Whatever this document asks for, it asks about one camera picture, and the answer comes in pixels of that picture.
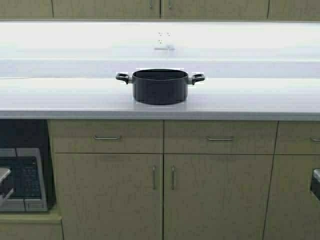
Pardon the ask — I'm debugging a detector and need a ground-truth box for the left lower door handle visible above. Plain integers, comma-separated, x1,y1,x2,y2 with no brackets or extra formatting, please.
152,164,156,190

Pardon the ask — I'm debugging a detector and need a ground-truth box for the right drawer metal handle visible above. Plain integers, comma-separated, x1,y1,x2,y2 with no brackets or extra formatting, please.
207,136,234,141

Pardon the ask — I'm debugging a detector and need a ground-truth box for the left drawer metal handle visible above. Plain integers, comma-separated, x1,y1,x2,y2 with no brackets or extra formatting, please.
93,135,121,140

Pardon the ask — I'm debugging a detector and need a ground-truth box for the white wall outlet plate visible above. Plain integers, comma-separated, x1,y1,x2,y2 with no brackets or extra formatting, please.
153,31,175,51

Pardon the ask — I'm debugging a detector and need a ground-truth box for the black two-handled cooking pot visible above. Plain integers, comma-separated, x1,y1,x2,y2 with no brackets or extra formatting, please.
115,68,205,105

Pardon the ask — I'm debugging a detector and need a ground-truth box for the right lower door handle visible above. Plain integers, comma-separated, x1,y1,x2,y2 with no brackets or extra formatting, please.
171,165,176,190

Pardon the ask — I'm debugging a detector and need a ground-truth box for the right lower drawer front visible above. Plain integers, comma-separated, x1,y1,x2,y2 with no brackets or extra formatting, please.
164,120,277,154

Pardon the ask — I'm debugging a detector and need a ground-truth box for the drawer metal handle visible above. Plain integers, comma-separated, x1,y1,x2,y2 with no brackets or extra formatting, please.
207,136,234,141
93,135,121,140

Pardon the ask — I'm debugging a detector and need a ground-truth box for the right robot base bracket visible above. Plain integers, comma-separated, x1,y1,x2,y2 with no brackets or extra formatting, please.
310,168,320,200

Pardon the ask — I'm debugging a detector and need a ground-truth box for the cabinet door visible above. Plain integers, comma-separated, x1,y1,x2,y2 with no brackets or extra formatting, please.
161,0,269,20
263,155,320,240
52,0,161,20
54,153,163,240
163,154,273,240

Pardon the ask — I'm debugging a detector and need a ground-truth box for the far right drawer front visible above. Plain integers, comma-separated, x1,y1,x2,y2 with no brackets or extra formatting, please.
275,121,320,155

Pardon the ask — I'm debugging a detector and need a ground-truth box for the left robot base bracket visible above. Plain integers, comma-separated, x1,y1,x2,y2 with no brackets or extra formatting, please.
0,167,14,206

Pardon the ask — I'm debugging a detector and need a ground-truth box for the stainless steel microwave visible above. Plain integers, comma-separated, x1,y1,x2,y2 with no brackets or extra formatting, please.
0,148,48,213

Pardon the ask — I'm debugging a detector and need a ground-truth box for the left lower drawer front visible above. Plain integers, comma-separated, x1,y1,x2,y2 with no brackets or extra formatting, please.
48,119,164,154

